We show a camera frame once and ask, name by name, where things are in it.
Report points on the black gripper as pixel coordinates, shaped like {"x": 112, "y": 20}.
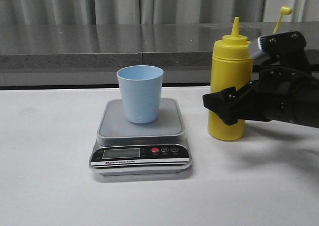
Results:
{"x": 272, "y": 96}

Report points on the yellow squeeze bottle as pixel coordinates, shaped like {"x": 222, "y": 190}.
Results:
{"x": 231, "y": 67}

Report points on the light blue plastic cup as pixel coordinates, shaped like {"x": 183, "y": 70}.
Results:
{"x": 140, "y": 88}

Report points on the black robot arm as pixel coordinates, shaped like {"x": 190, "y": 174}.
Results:
{"x": 306, "y": 96}

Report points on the silver electronic kitchen scale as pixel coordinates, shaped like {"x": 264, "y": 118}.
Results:
{"x": 126, "y": 148}

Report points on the white pleated curtain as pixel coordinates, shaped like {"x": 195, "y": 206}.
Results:
{"x": 55, "y": 12}

